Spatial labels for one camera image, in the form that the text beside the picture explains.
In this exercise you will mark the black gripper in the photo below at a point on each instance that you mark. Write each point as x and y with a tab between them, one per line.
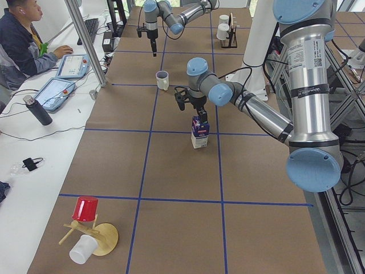
198	101
151	33

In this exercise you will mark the blue white milk carton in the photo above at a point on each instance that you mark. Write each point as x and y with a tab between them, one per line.
199	133

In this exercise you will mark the white ribbed HOME mug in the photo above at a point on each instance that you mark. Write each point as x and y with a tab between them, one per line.
162	79

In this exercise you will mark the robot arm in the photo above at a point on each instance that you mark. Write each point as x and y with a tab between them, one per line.
302	120
151	10

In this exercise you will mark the small metal cup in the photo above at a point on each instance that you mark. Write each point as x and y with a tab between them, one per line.
93	94

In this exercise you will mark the red plastic cup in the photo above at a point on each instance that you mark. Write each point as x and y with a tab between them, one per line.
85	209

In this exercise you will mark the white plastic cup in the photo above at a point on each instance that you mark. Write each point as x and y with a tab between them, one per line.
83	249

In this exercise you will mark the black power adapter box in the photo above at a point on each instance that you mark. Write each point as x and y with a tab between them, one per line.
108	42

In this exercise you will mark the black keyboard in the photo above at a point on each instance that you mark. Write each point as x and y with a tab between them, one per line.
92	26

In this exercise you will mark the white upside-down mug front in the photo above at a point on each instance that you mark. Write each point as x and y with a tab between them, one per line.
223	31

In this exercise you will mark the white upside-down mug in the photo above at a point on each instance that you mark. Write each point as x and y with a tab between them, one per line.
223	31
223	18

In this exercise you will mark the upper teach pendant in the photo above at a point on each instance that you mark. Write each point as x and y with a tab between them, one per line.
73	66

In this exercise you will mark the teach pendant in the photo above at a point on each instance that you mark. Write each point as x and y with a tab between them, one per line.
54	93
73	66

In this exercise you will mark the lower teach pendant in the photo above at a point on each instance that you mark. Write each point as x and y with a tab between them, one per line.
54	93

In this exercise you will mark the seated person in jacket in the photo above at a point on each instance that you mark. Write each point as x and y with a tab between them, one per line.
21	45

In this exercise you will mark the black water bottle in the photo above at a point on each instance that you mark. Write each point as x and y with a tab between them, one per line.
37	110

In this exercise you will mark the wooden stand with round base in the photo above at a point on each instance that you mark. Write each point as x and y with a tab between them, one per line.
105	234

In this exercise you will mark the small black device on table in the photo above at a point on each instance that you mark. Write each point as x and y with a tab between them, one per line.
32	163

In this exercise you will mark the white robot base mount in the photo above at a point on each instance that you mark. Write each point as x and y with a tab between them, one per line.
261	31

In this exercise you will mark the aluminium frame post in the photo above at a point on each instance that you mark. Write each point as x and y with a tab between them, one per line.
83	34

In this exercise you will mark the black wire mug rack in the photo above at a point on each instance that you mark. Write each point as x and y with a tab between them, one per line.
231	41

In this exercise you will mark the wooden rack handle rod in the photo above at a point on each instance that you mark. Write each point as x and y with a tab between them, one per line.
231	20

